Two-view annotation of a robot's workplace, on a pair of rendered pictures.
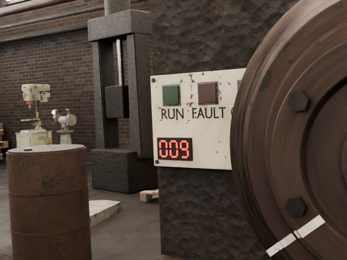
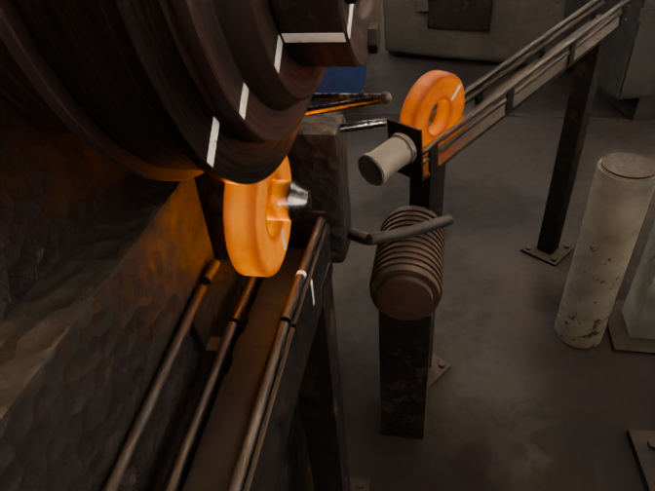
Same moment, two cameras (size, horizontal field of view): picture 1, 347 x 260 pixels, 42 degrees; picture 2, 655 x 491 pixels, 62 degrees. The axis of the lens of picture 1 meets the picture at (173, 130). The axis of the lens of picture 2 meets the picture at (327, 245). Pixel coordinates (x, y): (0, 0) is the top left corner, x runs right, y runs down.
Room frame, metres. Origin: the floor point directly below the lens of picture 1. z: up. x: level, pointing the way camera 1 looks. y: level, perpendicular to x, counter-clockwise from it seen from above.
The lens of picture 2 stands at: (0.66, 0.20, 1.14)
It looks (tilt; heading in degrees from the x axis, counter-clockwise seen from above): 38 degrees down; 251
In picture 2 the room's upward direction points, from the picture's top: 5 degrees counter-clockwise
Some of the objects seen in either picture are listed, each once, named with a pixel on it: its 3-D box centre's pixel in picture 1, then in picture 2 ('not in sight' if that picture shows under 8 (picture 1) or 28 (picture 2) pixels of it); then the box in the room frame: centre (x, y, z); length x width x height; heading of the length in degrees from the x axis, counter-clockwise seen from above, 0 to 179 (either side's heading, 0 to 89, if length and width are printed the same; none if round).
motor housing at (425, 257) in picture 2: not in sight; (406, 333); (0.26, -0.50, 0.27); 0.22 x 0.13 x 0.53; 57
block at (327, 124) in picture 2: not in sight; (313, 190); (0.44, -0.50, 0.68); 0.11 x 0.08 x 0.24; 147
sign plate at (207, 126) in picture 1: (211, 120); not in sight; (0.83, -0.07, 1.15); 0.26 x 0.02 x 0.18; 57
